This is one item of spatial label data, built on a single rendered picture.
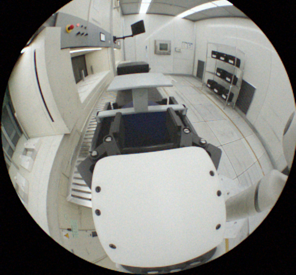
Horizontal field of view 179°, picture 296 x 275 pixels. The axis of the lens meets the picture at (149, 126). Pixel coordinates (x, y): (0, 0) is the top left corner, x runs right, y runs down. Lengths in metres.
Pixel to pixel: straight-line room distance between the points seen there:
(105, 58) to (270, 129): 3.47
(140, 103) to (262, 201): 0.40
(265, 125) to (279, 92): 0.90
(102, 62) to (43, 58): 1.48
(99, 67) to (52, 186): 1.73
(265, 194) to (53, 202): 0.66
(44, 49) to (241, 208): 0.82
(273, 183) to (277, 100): 2.41
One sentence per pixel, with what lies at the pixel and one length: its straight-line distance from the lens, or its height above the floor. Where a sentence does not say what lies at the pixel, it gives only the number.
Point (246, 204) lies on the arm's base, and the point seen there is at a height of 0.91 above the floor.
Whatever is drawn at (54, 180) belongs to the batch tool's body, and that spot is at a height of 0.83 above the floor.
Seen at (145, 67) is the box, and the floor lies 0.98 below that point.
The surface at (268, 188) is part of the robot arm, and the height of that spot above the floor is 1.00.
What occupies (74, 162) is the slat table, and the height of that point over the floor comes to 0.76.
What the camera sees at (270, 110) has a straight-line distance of 2.70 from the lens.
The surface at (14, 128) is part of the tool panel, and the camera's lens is 1.32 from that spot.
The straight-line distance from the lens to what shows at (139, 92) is 0.22.
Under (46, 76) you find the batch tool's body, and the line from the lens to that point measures 0.46.
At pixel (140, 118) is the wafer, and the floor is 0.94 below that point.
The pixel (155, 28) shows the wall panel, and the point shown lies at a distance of 4.62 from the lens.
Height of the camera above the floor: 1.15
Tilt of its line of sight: 42 degrees down
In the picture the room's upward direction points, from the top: 1 degrees counter-clockwise
